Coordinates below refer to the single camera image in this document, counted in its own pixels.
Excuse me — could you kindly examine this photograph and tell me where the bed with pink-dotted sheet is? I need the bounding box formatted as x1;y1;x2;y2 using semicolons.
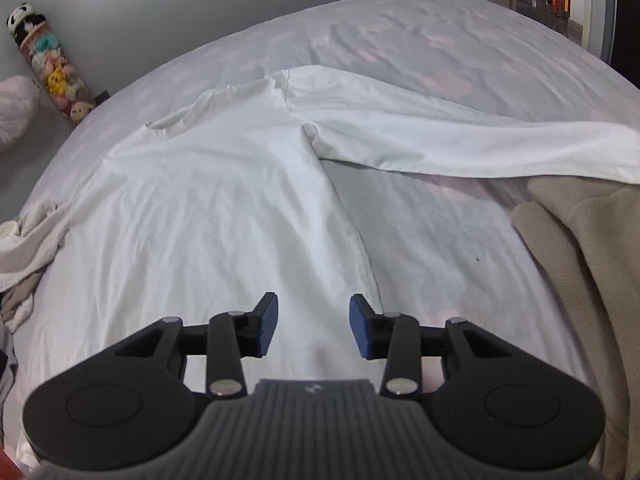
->
0;0;640;480

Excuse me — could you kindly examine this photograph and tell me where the taupe thin garment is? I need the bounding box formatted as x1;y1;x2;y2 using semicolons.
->
0;270;38;323

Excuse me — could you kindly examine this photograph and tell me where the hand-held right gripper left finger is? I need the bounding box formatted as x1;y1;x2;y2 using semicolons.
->
115;291;280;402

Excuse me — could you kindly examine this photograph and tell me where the cream fluffy garment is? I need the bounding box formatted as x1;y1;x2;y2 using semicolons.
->
0;203;68;333

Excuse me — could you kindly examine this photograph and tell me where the beige fleece blanket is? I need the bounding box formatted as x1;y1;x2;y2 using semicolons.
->
510;174;640;480

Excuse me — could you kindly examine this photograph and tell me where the panda plush toy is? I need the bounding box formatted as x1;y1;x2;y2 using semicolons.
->
6;3;47;45

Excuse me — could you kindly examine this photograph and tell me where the person's red fleece clothing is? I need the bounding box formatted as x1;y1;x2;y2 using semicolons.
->
0;447;24;480

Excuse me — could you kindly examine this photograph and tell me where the clear tube of plush toys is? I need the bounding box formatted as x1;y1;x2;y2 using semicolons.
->
19;24;97;129

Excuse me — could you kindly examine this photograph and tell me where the rolled grey pink quilt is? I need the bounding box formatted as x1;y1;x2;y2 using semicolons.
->
0;75;42;154

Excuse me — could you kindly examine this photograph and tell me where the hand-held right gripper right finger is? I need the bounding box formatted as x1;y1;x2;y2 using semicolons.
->
348;293;514;402

